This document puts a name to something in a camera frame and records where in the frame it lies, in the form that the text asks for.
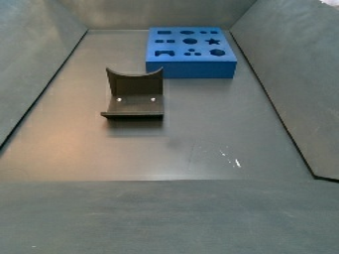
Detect blue shape sorter block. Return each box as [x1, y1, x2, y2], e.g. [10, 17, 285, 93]
[146, 27, 238, 78]

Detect black curved holder bracket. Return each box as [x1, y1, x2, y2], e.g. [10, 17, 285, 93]
[100, 68, 164, 119]

